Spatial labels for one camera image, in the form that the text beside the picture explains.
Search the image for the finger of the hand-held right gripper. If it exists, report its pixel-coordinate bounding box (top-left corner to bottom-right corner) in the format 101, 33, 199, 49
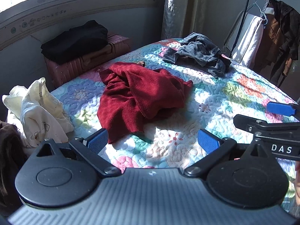
266, 101, 300, 118
233, 114, 300, 134

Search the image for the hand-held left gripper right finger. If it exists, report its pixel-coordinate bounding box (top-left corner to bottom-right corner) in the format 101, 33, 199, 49
183, 129, 270, 178

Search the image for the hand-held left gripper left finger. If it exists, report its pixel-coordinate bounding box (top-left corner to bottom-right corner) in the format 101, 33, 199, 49
36, 128, 122, 178

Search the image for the dark red knit sweater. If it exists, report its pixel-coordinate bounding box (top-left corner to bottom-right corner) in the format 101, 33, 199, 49
97, 61, 194, 144

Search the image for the black clothes rack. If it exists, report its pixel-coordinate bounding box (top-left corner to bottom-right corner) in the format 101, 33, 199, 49
231, 0, 270, 59

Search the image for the floral quilted bed cover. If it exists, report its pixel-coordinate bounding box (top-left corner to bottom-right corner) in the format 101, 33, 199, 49
7, 37, 300, 207

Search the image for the cream printed cloth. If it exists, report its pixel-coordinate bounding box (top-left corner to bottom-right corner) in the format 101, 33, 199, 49
2, 77, 75, 150

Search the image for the brown hanging garment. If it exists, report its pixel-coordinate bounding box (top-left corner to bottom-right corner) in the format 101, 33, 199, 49
254, 2, 282, 69

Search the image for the white hanging cloth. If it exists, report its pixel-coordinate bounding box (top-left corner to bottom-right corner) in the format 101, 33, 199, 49
232, 13, 265, 67

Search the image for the pink hard-shell suitcase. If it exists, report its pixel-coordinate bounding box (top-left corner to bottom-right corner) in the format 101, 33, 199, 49
44, 31, 133, 87

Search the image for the black hanging jacket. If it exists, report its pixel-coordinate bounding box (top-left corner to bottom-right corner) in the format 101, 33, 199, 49
269, 1, 300, 87

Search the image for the dark brown cloth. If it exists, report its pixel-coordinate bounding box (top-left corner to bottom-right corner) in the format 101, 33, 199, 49
0, 121, 31, 214

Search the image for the grey crumpled garment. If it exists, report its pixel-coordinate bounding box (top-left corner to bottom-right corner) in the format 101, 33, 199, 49
162, 32, 232, 78

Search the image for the black folded cloth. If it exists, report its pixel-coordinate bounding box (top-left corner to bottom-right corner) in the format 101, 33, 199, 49
40, 20, 109, 65

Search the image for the silver and beige curtain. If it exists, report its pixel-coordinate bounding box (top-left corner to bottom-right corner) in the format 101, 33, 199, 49
162, 0, 207, 44

